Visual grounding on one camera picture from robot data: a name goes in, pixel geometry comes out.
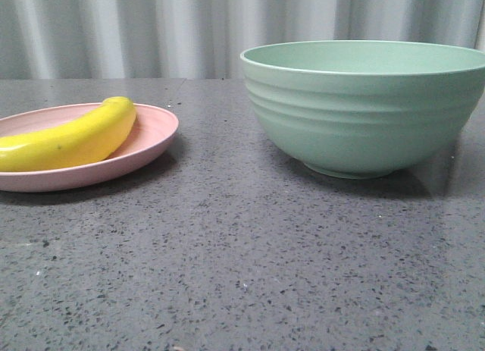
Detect yellow banana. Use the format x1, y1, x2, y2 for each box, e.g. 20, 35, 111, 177
1, 96, 136, 172

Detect pink plate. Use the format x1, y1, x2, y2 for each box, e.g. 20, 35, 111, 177
1, 103, 179, 193

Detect green ribbed bowl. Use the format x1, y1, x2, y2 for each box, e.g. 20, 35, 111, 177
240, 40, 484, 179

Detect white pleated curtain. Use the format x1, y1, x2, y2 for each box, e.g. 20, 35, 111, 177
1, 0, 484, 79

